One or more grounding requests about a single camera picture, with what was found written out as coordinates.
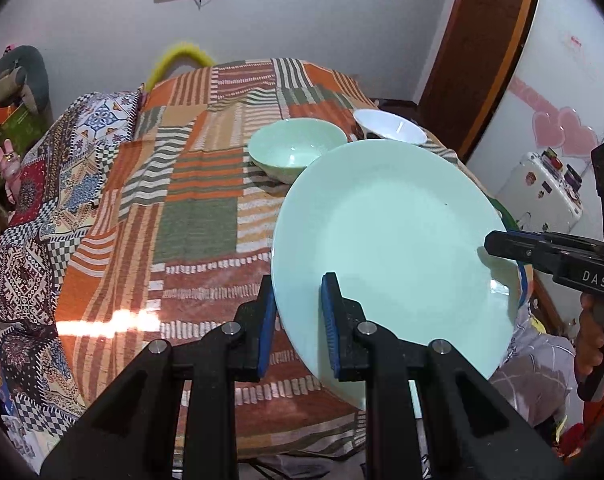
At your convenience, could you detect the orange striped patchwork blanket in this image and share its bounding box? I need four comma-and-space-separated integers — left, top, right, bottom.
56, 58, 493, 461

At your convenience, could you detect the mint green bowl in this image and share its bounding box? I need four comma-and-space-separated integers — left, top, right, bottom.
248, 118, 349, 185

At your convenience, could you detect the green cardboard box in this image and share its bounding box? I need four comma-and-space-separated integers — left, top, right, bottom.
0, 102, 45, 191

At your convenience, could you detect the small white fridge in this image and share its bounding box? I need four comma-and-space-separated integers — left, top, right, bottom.
497, 151, 583, 233

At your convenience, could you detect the brown wooden door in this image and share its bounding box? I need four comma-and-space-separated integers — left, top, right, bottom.
419, 0, 540, 161

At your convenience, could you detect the white bowl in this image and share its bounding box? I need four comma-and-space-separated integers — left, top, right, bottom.
353, 109, 427, 147

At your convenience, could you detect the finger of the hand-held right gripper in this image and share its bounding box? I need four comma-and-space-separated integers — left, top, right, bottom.
484, 229, 604, 278
515, 261, 534, 309

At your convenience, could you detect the yellow foam noodle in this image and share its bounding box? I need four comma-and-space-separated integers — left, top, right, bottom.
146, 41, 215, 88

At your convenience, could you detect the grey patterned cloth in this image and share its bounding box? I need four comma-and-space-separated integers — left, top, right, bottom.
492, 305, 578, 428

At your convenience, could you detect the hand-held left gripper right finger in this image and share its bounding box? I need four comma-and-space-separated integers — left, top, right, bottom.
320, 272, 565, 480

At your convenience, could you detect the mint green plate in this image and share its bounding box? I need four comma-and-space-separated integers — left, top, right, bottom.
271, 139, 525, 411

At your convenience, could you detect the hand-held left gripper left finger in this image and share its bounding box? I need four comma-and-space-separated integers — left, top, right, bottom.
40, 275, 277, 480

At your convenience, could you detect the patterned patchwork quilt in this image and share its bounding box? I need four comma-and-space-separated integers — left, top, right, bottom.
0, 91, 142, 456

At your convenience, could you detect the green hoop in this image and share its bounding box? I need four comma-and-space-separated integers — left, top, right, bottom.
487, 194, 519, 233

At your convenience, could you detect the pink bunny toy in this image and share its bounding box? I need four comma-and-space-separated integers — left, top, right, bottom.
0, 140, 25, 202

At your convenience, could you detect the grey plush toy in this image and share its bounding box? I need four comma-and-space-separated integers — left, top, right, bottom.
0, 45, 50, 113

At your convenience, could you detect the person's right hand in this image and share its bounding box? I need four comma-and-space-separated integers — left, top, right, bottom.
574, 294, 604, 391

